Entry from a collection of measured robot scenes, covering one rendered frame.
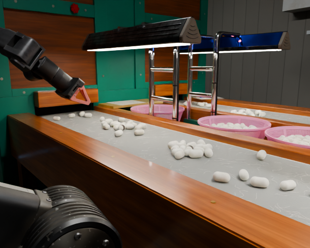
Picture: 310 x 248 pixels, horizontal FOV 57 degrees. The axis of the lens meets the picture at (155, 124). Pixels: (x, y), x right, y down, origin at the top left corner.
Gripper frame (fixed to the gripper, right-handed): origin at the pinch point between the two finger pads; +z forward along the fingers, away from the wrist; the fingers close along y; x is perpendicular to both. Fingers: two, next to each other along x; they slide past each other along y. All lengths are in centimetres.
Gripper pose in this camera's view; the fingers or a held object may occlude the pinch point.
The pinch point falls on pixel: (87, 102)
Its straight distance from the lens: 99.0
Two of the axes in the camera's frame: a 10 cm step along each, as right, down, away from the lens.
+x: -5.0, 8.3, -2.4
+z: 5.8, 5.3, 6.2
